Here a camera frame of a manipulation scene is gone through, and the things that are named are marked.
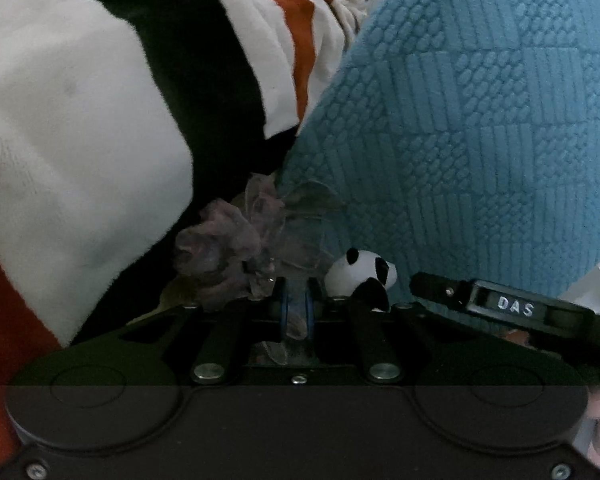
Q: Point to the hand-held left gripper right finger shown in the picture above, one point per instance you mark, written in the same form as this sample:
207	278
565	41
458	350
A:
309	310

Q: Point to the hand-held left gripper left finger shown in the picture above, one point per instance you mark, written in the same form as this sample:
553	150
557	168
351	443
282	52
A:
280	306

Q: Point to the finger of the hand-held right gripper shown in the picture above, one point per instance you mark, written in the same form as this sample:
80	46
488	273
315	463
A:
460	295

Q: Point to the small panda plush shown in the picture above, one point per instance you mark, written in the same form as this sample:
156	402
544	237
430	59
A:
350	272

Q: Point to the blue quilted blanket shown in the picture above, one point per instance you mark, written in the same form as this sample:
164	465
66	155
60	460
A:
480	110

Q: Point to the white black orange striped blanket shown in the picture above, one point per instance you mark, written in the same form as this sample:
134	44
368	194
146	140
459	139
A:
80	110

